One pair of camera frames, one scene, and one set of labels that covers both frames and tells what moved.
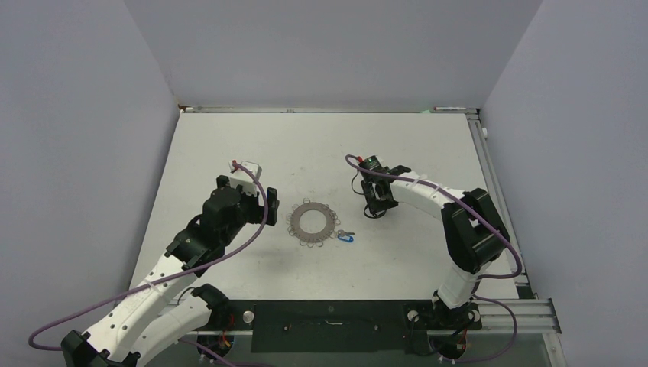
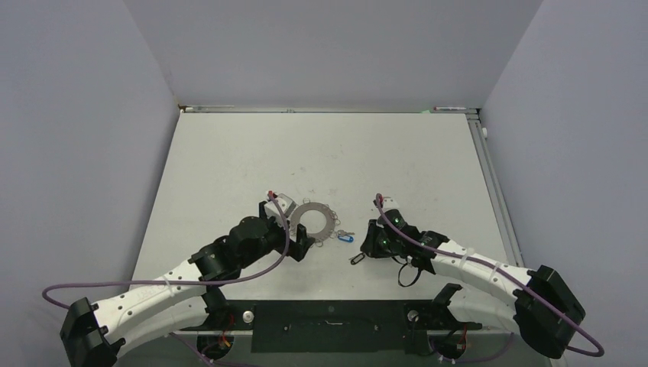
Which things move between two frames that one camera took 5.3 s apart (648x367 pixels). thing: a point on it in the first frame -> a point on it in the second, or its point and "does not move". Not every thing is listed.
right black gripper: (384, 205) -> (370, 247)
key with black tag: (374, 212) -> (357, 258)
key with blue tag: (345, 236) does not move
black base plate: (374, 326) does not move
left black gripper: (258, 213) -> (297, 247)
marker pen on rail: (449, 108) does not move
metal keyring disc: (294, 228) does not move
